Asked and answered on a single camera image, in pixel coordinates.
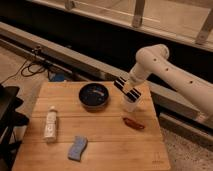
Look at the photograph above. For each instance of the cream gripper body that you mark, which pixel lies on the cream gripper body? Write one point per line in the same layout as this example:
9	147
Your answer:
127	87

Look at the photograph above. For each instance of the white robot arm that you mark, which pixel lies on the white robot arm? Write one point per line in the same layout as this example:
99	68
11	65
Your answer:
153	60

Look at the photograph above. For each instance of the translucent plastic cup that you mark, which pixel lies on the translucent plastic cup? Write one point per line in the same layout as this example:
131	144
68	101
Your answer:
129	105

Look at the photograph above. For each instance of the dark blue ceramic bowl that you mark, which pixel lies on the dark blue ceramic bowl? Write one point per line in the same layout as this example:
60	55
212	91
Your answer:
93	95

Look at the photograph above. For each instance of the red chili pepper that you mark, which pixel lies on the red chili pepper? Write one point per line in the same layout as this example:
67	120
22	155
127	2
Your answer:
133	124

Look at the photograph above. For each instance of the blue object on floor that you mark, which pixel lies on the blue object on floor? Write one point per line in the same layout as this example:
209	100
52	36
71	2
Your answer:
57	78

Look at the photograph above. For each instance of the blue sponge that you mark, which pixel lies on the blue sponge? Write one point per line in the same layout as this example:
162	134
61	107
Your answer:
78	147

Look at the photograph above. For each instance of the white tube bottle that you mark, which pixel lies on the white tube bottle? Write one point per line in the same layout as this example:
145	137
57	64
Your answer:
50	125

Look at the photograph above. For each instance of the black chair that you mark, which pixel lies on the black chair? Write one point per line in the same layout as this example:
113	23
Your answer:
9	119

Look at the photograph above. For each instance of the metal rail beam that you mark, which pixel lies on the metal rail beam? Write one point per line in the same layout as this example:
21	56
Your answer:
99	69

